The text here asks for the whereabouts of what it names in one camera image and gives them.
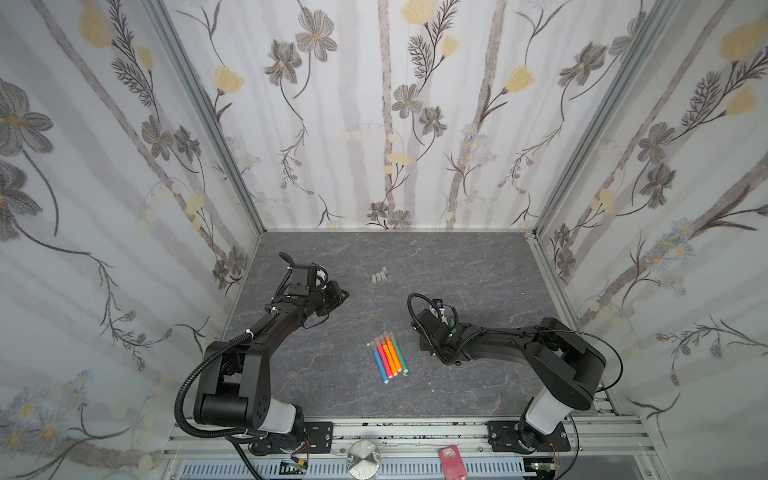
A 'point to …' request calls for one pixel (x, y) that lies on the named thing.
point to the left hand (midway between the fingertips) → (344, 285)
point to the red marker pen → (384, 358)
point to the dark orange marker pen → (388, 355)
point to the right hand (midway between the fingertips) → (420, 327)
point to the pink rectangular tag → (452, 463)
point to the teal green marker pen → (400, 355)
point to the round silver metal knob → (363, 459)
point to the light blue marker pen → (379, 362)
